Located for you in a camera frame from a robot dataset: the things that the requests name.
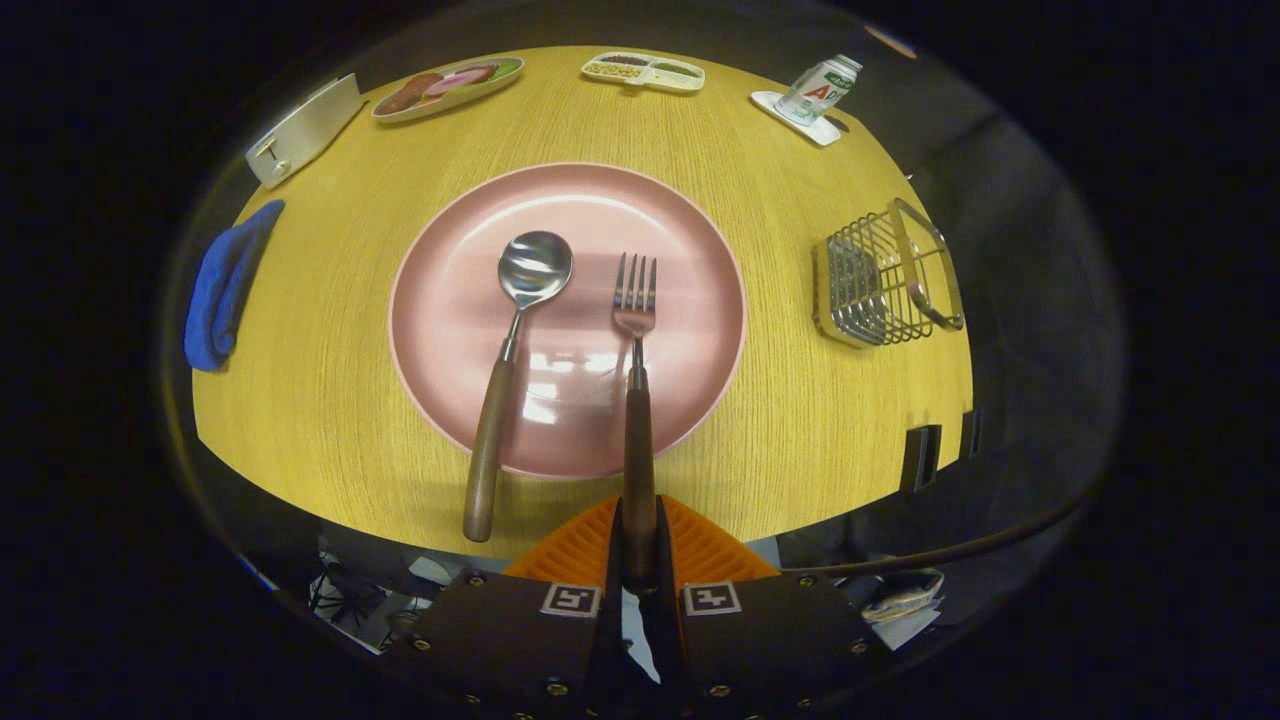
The white square coaster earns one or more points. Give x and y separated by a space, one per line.
825 132

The pink ham slice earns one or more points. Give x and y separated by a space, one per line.
458 81

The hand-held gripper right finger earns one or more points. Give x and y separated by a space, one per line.
770 640

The oval white food plate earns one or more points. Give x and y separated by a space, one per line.
445 90

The pink round plate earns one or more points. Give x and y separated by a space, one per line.
600 220

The white toaster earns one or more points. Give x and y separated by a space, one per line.
300 135

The blue cloth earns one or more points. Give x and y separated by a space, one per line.
225 290

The black table edge clamp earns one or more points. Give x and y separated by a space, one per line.
970 434
920 458

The beige cloth bundle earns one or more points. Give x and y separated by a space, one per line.
905 595

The green lettuce leaf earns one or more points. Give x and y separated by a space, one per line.
502 69

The white drink bottle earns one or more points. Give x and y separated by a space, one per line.
815 92

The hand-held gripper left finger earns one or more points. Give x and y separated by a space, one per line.
520 640

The brown meat slice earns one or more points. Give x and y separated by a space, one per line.
408 94

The white divided bean dish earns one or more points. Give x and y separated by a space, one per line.
645 72

